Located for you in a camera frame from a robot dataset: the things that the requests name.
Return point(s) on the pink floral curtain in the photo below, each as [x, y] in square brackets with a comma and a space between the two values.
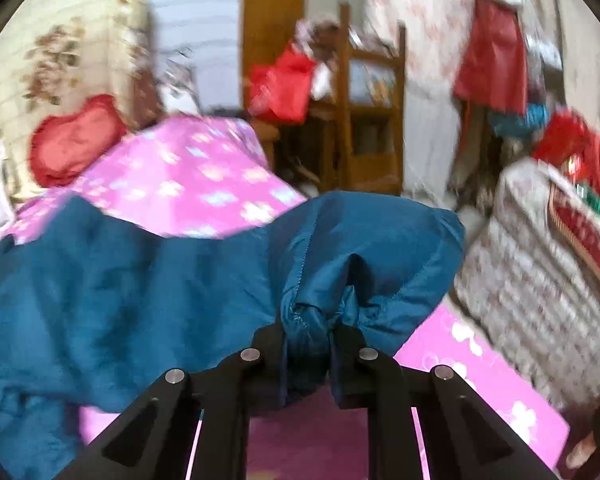
[420, 25]

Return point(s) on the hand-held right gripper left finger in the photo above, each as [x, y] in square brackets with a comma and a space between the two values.
[267, 346]

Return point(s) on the blue puffer jacket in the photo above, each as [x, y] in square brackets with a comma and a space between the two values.
[130, 285]

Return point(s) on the red patterned cloth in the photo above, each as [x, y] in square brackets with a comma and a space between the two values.
[590, 175]

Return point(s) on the blue cloth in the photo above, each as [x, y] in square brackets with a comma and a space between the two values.
[522, 119]

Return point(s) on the folded patterned quilt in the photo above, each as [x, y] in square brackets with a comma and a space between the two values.
[525, 270]

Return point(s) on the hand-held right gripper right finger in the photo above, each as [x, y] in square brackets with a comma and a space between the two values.
[348, 351]

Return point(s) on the pink floral bed sheet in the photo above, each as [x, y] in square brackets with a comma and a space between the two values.
[190, 175]

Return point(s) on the wooden door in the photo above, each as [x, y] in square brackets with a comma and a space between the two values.
[272, 15]

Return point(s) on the wooden chair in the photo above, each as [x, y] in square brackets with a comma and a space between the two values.
[372, 125]

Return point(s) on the red hanging garment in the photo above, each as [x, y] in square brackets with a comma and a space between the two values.
[492, 55]

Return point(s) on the red shopping bag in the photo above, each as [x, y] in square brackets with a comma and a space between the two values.
[282, 85]

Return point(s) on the red heart-shaped pillow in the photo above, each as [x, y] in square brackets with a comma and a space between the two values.
[75, 142]

